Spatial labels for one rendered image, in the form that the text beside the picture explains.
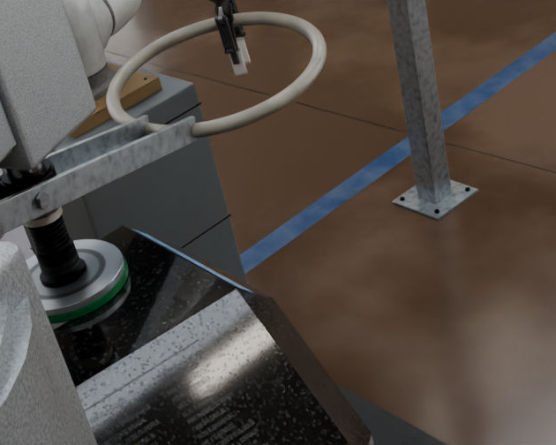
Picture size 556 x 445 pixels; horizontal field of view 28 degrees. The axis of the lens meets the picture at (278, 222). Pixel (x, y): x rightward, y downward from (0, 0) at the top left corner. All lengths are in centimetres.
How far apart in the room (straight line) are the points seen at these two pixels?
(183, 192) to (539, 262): 108
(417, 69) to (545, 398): 109
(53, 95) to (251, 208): 209
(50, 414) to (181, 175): 215
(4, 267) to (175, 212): 214
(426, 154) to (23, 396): 289
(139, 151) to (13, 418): 140
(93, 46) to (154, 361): 115
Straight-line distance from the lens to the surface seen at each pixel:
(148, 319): 184
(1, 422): 67
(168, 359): 179
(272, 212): 373
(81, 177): 191
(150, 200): 280
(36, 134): 173
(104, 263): 197
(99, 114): 272
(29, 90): 172
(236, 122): 219
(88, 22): 274
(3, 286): 73
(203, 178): 289
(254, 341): 184
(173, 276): 193
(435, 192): 357
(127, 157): 202
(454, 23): 488
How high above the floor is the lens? 191
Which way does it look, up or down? 31 degrees down
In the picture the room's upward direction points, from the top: 13 degrees counter-clockwise
